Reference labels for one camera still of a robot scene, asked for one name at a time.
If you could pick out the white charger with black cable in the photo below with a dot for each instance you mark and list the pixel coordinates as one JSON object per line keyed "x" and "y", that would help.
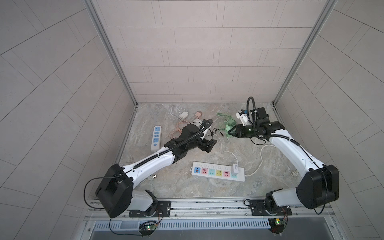
{"x": 209, "y": 132}

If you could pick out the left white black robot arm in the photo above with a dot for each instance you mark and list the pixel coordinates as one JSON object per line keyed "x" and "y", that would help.
{"x": 116, "y": 191}

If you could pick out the white charger adapter with cable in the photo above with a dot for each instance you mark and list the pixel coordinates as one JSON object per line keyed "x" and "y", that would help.
{"x": 235, "y": 166}

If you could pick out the left green circuit board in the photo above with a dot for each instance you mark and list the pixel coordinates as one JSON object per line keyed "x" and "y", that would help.
{"x": 147, "y": 228}

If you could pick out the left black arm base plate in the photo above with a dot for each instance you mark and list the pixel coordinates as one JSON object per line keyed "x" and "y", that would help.
{"x": 163, "y": 208}

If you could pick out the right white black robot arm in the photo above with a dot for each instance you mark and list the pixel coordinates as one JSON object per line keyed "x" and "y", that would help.
{"x": 320, "y": 183}

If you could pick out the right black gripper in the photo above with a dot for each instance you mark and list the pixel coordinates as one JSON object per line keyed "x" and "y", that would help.
{"x": 242, "y": 135}

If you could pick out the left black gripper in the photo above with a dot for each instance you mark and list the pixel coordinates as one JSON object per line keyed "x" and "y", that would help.
{"x": 209, "y": 146}

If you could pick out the right green circuit board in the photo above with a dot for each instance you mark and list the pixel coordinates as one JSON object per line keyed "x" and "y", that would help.
{"x": 277, "y": 225}

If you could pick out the white multicolour socket power strip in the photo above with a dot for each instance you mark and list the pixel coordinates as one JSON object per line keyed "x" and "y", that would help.
{"x": 222, "y": 172}

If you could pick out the white charger adapter far left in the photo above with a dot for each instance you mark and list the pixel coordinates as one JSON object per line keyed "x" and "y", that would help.
{"x": 183, "y": 116}

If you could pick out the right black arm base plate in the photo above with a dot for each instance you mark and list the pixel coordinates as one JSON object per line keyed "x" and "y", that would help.
{"x": 259, "y": 208}

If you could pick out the green circuit board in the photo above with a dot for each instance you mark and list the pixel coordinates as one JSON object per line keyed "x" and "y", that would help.
{"x": 147, "y": 228}
{"x": 277, "y": 225}

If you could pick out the white blue socket power strip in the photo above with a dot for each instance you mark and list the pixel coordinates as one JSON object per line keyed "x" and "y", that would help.
{"x": 156, "y": 139}

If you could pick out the aluminium mounting rail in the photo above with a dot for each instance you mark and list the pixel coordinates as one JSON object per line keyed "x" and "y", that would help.
{"x": 223, "y": 208}

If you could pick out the pink charger adapter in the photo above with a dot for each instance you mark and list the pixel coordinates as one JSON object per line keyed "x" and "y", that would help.
{"x": 198, "y": 115}

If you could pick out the green charger adapter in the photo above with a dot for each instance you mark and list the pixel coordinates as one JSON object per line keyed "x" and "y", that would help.
{"x": 231, "y": 131}

